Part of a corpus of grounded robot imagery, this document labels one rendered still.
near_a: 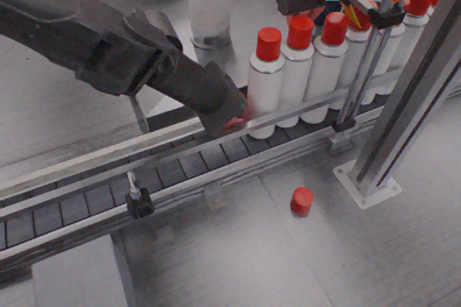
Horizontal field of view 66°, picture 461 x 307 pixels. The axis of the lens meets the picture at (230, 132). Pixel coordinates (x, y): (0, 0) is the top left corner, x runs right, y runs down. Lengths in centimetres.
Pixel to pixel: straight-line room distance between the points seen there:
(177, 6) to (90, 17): 57
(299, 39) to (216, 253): 34
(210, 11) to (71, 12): 41
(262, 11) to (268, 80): 42
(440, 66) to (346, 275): 32
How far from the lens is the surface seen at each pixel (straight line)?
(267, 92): 53
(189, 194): 60
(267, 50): 49
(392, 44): 62
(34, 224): 62
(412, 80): 49
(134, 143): 59
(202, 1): 72
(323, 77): 57
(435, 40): 45
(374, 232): 63
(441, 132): 80
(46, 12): 36
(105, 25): 37
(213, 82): 47
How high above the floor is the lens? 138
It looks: 52 degrees down
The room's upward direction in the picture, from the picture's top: straight up
